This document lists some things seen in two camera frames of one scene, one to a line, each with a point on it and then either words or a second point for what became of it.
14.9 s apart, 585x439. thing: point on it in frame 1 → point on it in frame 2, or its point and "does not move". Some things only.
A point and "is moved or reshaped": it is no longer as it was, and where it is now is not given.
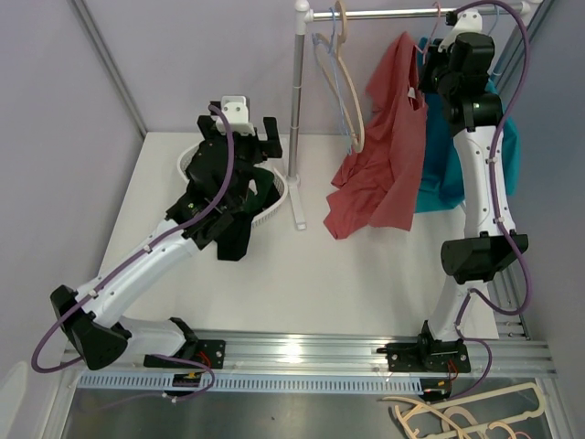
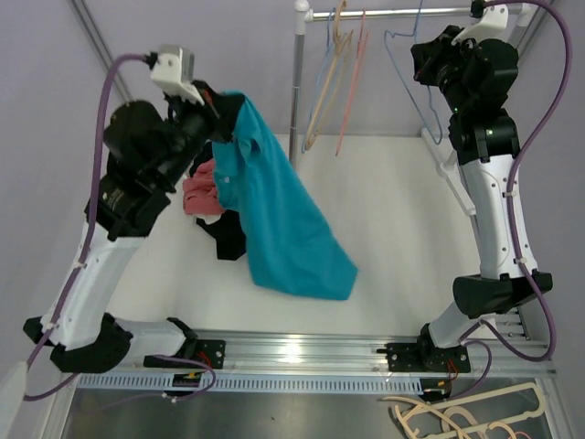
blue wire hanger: x=326 y=51 → x=326 y=63
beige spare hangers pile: x=475 y=415 does not move
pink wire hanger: x=423 y=51 → x=362 y=44
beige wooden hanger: x=335 y=49 → x=340 y=51
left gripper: x=264 y=150 → x=223 y=118
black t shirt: x=233 y=243 does not move
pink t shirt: x=379 y=183 is moved or reshaped
